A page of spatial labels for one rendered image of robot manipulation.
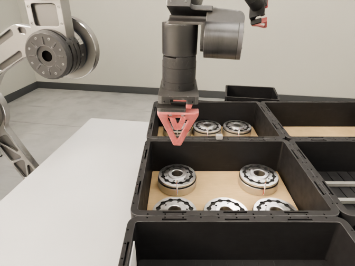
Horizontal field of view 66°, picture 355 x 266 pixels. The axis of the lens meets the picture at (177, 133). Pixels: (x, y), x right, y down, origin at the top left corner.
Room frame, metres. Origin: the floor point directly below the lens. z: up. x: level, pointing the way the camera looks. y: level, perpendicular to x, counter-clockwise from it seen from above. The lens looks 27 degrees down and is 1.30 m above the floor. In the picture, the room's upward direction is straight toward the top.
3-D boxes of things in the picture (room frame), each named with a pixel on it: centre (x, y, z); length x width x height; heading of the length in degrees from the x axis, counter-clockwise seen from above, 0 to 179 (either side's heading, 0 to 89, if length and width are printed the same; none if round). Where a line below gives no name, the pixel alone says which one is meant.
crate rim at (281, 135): (0.83, -0.11, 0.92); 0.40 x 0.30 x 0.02; 90
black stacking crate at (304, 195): (0.53, -0.11, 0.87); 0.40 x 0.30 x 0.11; 90
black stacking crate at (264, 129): (0.83, -0.11, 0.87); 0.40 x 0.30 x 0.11; 90
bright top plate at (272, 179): (0.61, -0.22, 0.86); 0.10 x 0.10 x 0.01
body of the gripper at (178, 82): (0.46, 0.00, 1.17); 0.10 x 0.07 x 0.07; 179
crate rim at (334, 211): (0.53, -0.11, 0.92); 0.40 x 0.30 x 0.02; 90
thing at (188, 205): (0.47, 0.01, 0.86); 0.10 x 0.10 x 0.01
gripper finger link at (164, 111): (0.44, 0.00, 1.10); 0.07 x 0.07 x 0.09; 89
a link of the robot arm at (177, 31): (0.46, -0.01, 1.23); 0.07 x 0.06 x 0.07; 80
